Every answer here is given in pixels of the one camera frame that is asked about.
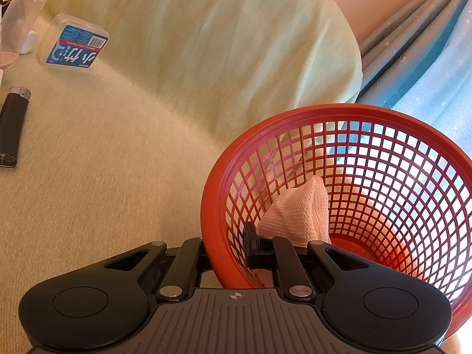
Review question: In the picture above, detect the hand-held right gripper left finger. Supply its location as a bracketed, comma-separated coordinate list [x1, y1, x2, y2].
[103, 237, 212, 302]

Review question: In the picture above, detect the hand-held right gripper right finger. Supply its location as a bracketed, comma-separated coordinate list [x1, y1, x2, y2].
[242, 221, 373, 300]

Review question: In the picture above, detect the white tissue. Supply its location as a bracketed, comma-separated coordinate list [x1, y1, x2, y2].
[256, 175, 331, 248]

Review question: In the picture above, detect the red plastic mesh basket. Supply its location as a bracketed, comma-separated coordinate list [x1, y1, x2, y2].
[201, 104, 472, 333]

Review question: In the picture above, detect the clear plastic cup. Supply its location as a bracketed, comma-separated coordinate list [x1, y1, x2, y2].
[0, 0, 49, 71]

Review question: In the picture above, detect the pale yellow sofa cover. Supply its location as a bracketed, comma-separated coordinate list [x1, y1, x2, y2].
[0, 0, 364, 354]

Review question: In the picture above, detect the black lighter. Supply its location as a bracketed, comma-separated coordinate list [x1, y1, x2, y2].
[0, 86, 32, 169]

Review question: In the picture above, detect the clear floss box blue label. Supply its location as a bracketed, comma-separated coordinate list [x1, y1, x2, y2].
[37, 13, 110, 68]

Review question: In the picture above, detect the light blue curtain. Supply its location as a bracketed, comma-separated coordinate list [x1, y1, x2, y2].
[355, 0, 472, 148]

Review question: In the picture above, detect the small white object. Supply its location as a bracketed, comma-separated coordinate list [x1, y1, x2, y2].
[20, 30, 40, 54]

